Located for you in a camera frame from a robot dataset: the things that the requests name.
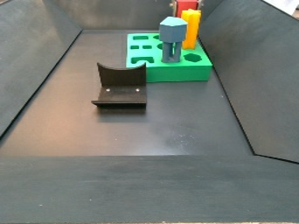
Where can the black curved holder stand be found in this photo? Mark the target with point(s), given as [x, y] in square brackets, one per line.
[121, 86]

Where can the yellow star peg block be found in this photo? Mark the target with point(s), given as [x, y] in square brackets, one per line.
[192, 17]

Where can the green foam shape board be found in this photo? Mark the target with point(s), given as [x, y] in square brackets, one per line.
[144, 50]

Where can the blue hexagon peg block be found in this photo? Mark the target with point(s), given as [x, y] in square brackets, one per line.
[172, 30]

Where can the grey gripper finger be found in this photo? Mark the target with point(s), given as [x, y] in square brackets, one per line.
[172, 3]
[200, 4]

